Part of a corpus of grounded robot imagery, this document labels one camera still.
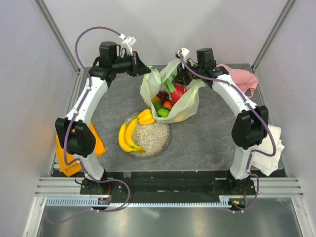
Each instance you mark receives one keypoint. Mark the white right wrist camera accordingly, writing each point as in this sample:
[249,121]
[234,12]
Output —
[185,53]

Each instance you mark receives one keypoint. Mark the red fake dragon fruit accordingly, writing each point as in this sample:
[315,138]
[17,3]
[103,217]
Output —
[175,91]

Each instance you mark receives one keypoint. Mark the translucent green plastic bag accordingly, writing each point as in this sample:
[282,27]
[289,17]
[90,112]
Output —
[185,107]

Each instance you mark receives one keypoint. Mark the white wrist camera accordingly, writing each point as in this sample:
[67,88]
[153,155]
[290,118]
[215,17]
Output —
[127,43]
[185,53]

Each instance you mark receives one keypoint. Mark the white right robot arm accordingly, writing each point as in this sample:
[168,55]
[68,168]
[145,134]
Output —
[250,127]

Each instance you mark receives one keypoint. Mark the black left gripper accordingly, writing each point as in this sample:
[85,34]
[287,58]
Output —
[138,67]

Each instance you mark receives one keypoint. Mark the dark red fake grapes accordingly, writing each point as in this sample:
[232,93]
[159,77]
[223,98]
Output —
[163,96]

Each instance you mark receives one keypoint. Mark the pink baseball cap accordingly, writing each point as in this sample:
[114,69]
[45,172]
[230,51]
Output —
[246,81]

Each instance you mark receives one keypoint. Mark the orange fake orange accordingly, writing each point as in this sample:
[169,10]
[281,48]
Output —
[168,104]

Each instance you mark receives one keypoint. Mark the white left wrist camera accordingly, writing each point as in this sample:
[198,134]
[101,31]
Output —
[127,43]

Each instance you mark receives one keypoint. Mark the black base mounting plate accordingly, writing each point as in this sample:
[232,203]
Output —
[213,183]

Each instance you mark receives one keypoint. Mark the grey slotted cable duct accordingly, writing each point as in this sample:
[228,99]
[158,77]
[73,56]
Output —
[97,202]

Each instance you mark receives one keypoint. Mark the white folded towel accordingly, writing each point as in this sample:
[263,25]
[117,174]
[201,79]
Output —
[267,165]

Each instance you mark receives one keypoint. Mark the yellow fake bell pepper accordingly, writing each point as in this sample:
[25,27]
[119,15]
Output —
[146,117]

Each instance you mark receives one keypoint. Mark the yellow fake banana bunch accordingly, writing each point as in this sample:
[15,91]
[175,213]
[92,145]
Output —
[125,139]

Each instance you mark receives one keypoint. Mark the green fake apple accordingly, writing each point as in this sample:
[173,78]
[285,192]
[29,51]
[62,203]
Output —
[163,112]

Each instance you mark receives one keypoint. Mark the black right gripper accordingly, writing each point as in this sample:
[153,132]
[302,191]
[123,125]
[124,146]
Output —
[180,77]

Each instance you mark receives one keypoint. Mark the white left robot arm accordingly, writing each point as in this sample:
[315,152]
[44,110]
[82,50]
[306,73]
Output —
[73,131]

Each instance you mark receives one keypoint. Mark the orange green fake mango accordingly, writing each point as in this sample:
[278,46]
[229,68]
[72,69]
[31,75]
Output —
[156,101]

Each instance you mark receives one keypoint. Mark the speckled glass plate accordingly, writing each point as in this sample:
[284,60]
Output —
[154,137]

